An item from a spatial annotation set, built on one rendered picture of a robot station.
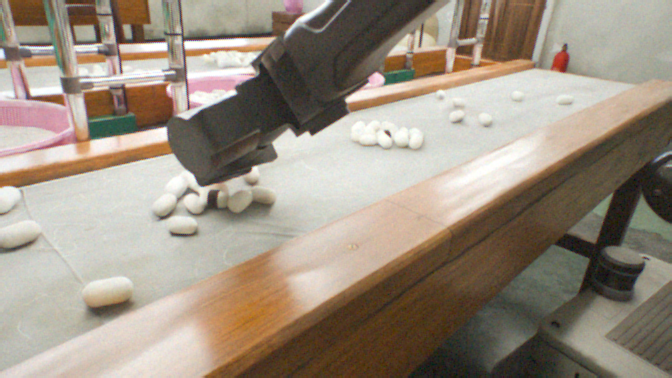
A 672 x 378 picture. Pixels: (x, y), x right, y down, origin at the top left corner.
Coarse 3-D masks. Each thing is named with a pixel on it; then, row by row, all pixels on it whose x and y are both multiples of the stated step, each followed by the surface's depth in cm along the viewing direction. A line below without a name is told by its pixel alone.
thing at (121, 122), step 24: (0, 0) 73; (96, 0) 83; (0, 24) 74; (24, 48) 78; (48, 48) 80; (96, 48) 85; (24, 72) 79; (120, 72) 90; (24, 96) 79; (120, 96) 90; (96, 120) 88; (120, 120) 92
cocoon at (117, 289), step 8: (104, 280) 38; (112, 280) 38; (120, 280) 38; (128, 280) 39; (88, 288) 37; (96, 288) 37; (104, 288) 38; (112, 288) 38; (120, 288) 38; (128, 288) 38; (88, 296) 37; (96, 296) 37; (104, 296) 37; (112, 296) 38; (120, 296) 38; (128, 296) 39; (88, 304) 37; (96, 304) 38; (104, 304) 38
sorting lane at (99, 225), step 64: (448, 128) 90; (512, 128) 92; (64, 192) 56; (128, 192) 57; (192, 192) 58; (320, 192) 60; (384, 192) 62; (0, 256) 44; (64, 256) 44; (128, 256) 45; (192, 256) 45; (0, 320) 37; (64, 320) 37
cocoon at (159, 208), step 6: (162, 198) 52; (168, 198) 52; (174, 198) 53; (156, 204) 51; (162, 204) 51; (168, 204) 52; (174, 204) 53; (156, 210) 51; (162, 210) 51; (168, 210) 52
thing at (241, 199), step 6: (240, 192) 54; (246, 192) 55; (234, 198) 53; (240, 198) 53; (246, 198) 54; (228, 204) 53; (234, 204) 53; (240, 204) 53; (246, 204) 54; (234, 210) 53; (240, 210) 53
